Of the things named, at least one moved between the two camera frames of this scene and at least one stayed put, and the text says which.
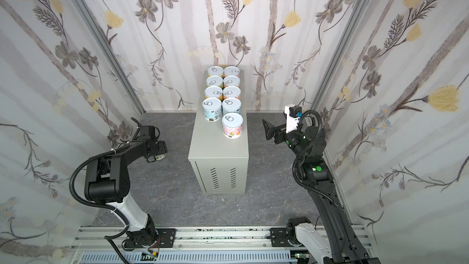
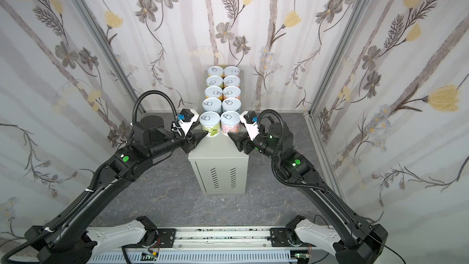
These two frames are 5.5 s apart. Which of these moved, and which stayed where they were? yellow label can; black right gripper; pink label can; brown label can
Moved: black right gripper
Stayed: brown label can; pink label can; yellow label can
